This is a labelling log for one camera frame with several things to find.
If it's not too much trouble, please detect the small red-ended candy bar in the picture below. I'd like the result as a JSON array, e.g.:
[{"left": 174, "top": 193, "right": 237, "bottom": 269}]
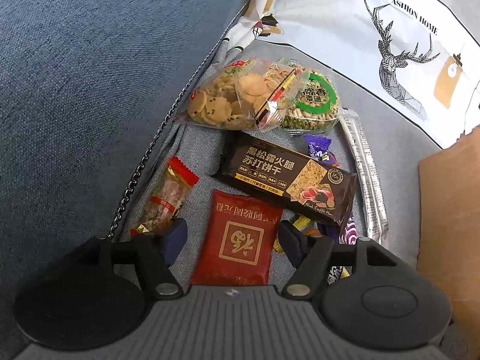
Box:
[{"left": 130, "top": 156, "right": 199, "bottom": 237}]

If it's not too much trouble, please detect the dark red square snack packet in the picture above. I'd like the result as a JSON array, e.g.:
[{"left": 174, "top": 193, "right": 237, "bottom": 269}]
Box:
[{"left": 190, "top": 190, "right": 283, "bottom": 286}]

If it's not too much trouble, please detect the black soda cracker packet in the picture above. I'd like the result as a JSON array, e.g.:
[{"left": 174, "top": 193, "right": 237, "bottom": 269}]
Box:
[{"left": 214, "top": 131, "right": 357, "bottom": 230}]

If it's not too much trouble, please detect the long silver snack packet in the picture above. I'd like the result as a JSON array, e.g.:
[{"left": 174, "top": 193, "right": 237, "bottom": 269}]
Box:
[{"left": 339, "top": 108, "right": 389, "bottom": 246}]

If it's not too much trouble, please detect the purple snack wrapper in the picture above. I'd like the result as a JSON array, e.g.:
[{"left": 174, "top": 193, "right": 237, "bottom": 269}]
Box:
[{"left": 304, "top": 135, "right": 358, "bottom": 245}]

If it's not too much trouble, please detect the green label noodle snack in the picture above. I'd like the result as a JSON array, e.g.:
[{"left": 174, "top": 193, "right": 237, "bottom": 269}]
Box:
[{"left": 279, "top": 58, "right": 341, "bottom": 135}]

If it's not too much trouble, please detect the clear bag of round cookies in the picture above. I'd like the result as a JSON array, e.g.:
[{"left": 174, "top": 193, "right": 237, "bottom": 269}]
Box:
[{"left": 178, "top": 58, "right": 306, "bottom": 132}]

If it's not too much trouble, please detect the small yellow wrapped candy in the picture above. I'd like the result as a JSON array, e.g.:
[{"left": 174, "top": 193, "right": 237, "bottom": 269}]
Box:
[{"left": 273, "top": 215, "right": 321, "bottom": 254}]

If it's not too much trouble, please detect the brown cardboard box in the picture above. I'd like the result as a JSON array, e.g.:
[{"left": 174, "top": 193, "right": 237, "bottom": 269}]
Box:
[{"left": 417, "top": 128, "right": 479, "bottom": 359}]

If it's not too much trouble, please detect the deer print sofa cover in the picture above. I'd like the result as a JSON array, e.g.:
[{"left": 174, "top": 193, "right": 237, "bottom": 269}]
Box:
[{"left": 119, "top": 0, "right": 480, "bottom": 285}]

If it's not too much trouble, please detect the black metal chain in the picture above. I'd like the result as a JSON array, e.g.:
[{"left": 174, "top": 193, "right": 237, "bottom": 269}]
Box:
[{"left": 107, "top": 35, "right": 230, "bottom": 239}]

